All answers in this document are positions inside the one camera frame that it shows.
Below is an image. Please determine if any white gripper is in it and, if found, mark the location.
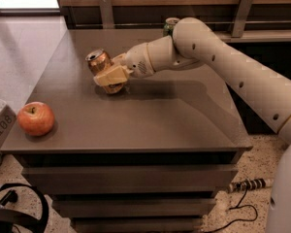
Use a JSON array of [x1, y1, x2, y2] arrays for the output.
[[93, 43, 155, 86]]

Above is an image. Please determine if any orange soda can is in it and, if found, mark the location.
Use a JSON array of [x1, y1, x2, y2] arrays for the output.
[[85, 49, 124, 94]]

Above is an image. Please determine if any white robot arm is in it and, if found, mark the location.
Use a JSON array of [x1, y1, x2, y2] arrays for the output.
[[86, 17, 291, 233]]

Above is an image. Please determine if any green soda can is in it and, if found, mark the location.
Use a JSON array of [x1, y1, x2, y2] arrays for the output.
[[163, 17, 179, 36]]

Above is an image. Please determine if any grey drawer cabinet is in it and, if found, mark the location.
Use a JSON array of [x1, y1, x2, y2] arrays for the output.
[[2, 30, 251, 233]]

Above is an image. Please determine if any red apple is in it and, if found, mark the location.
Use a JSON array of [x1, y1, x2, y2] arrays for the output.
[[16, 102, 55, 136]]

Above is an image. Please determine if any white power strip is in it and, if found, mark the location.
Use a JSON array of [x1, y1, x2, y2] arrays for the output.
[[228, 178, 274, 193]]

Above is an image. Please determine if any left metal wall bracket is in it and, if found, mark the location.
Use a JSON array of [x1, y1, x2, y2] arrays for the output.
[[98, 0, 115, 29]]

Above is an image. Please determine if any metal wall bracket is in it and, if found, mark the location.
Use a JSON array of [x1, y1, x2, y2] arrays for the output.
[[98, 0, 115, 29], [231, 0, 254, 38]]

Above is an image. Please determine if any right metal wall bracket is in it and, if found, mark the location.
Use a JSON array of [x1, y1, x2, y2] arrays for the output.
[[231, 0, 254, 38]]

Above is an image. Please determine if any black power cable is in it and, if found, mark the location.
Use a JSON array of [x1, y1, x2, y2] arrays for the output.
[[203, 187, 259, 233]]

